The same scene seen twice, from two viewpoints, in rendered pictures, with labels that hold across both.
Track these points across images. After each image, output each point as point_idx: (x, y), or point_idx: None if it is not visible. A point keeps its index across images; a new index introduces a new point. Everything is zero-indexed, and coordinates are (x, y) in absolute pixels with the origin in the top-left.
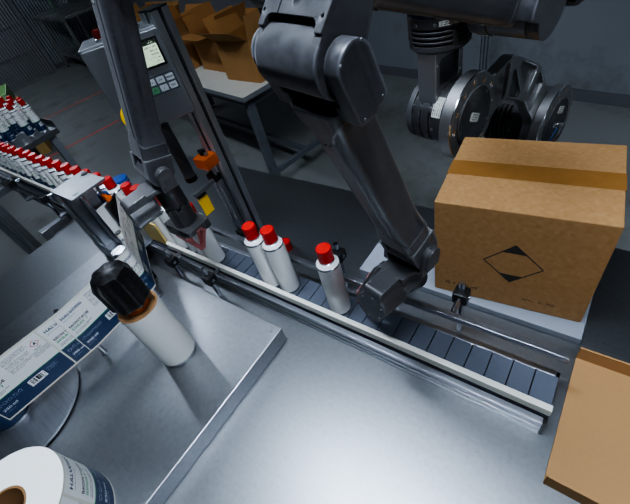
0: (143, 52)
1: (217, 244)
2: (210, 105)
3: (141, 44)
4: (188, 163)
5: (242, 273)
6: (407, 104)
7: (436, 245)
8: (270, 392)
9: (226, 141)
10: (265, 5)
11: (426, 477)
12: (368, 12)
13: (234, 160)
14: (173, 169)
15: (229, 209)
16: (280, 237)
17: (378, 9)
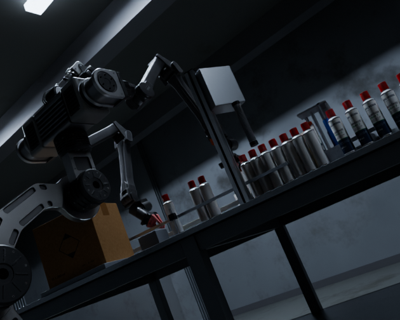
0: (183, 100)
1: (249, 186)
2: (202, 116)
3: (181, 97)
4: (246, 135)
5: (230, 203)
6: (105, 176)
7: (121, 202)
8: None
9: (211, 136)
10: (125, 129)
11: None
12: (112, 138)
13: (216, 148)
14: (208, 136)
15: None
16: (190, 190)
17: (110, 137)
